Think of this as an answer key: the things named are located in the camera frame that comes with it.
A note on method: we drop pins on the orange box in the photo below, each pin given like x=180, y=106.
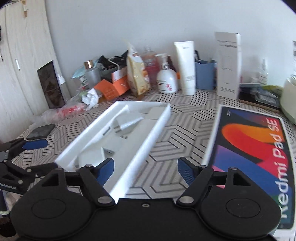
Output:
x=111, y=89

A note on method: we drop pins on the slim grey bottle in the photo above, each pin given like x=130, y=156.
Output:
x=64, y=89

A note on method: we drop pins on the black phone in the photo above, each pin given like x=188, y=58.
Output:
x=40, y=131

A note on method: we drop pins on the black tray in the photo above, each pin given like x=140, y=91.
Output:
x=259, y=98

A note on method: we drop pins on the white squeeze tube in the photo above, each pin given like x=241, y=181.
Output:
x=186, y=67

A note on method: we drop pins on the small clear spray bottle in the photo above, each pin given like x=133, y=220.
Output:
x=263, y=75

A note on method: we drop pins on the tall white carton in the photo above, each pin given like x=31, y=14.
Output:
x=227, y=67

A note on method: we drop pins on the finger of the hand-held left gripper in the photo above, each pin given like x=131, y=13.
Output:
x=42, y=168
x=34, y=144

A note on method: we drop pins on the blue pen holder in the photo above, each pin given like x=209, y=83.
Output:
x=204, y=76

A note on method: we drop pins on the clear plastic bag red print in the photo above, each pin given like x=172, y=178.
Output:
x=67, y=110

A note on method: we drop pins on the blue face mask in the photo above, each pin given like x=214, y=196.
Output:
x=78, y=73

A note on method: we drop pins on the yellow snack bag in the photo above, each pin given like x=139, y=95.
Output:
x=136, y=74

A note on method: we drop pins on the pink clear bottle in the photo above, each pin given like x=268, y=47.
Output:
x=151, y=67

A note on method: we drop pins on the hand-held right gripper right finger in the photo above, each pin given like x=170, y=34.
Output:
x=185, y=169

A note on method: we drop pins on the dark framed panel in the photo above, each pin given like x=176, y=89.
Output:
x=50, y=85

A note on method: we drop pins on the grey bottle copper cap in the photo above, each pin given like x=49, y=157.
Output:
x=92, y=75

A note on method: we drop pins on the colourful tablet box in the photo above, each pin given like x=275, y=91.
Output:
x=249, y=148

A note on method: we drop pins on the crumpled white tissue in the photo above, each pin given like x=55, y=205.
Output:
x=90, y=98

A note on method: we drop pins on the white wrapped charger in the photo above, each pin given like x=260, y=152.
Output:
x=127, y=124

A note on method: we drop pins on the pale green appliance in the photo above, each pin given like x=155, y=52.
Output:
x=289, y=99

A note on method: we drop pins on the white wooden wardrobe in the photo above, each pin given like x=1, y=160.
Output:
x=20, y=69

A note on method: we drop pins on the white foam tray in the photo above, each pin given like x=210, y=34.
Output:
x=148, y=139

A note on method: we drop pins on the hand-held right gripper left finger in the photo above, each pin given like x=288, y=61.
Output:
x=108, y=168

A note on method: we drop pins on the white pump bottle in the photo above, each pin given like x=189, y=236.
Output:
x=167, y=81

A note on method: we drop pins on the grey paper bag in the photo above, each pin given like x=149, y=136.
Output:
x=108, y=69

